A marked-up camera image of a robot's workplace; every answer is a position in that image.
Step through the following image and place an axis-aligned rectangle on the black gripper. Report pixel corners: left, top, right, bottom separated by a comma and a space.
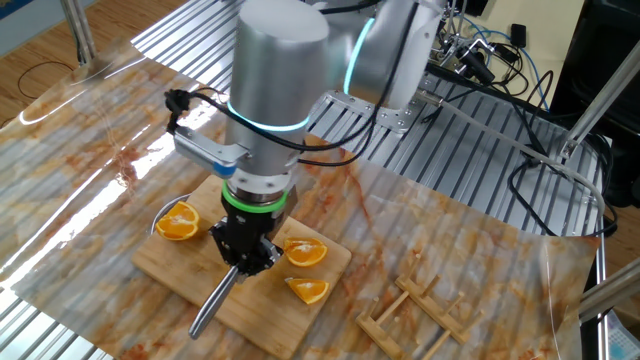
208, 202, 290, 276

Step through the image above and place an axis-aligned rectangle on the cut orange piece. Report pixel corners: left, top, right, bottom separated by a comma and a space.
283, 237, 329, 268
154, 200, 201, 242
285, 277, 331, 306

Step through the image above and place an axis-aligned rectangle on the steel cleaver knife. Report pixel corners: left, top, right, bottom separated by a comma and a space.
188, 264, 242, 340

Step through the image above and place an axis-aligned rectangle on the bamboo cutting board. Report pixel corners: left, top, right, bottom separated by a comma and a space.
130, 173, 353, 360

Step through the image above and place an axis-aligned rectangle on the marble pattern plastic mat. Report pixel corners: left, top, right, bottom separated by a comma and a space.
0, 38, 601, 360

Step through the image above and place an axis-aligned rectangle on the wooden peg rack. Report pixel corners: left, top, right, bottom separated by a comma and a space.
355, 253, 487, 360

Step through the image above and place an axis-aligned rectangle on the clear plastic tube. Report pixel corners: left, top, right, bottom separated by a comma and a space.
417, 89, 607, 221

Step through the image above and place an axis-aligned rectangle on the black power adapter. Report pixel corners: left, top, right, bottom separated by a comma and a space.
509, 23, 529, 50

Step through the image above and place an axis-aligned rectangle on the blue white box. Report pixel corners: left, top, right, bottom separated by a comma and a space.
606, 309, 640, 360

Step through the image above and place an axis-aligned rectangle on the black equipment case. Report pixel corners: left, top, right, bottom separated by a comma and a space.
549, 0, 640, 209

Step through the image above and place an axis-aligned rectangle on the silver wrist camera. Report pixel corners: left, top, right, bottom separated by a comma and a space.
172, 124, 252, 180

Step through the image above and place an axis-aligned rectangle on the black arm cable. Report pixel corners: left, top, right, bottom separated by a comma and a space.
163, 0, 426, 169

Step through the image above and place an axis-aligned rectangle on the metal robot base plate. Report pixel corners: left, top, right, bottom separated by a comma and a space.
309, 74, 432, 135

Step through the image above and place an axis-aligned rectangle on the black floor cable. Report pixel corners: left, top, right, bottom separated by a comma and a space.
0, 59, 76, 129

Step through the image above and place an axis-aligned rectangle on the black looped cable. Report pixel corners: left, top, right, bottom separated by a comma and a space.
506, 69, 619, 239

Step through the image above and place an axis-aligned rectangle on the black camera clamp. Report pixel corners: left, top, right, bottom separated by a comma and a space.
439, 37, 496, 85

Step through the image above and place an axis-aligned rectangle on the thin aluminium frame post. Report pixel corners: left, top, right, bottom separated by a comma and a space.
594, 219, 609, 360

